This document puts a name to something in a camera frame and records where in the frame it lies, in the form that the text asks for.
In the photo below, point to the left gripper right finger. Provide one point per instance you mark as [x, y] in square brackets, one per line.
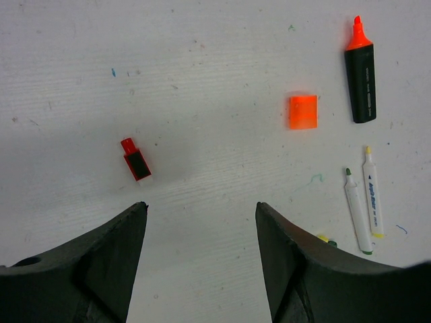
[308, 280]

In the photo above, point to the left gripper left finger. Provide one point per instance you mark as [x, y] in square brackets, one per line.
[87, 279]

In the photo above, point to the green pen cap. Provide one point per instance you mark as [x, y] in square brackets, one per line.
[332, 243]

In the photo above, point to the yellow pen cap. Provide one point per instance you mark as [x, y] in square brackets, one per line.
[323, 238]

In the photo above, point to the green marker pen body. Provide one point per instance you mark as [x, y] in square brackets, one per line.
[357, 214]

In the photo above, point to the red pen cap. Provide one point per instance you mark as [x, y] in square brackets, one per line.
[136, 162]

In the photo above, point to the yellow marker pen body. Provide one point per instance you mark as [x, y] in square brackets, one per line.
[372, 195]

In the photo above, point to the orange highlighter cap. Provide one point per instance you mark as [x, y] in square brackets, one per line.
[303, 112]

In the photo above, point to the black orange highlighter body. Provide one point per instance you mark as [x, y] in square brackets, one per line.
[359, 65]

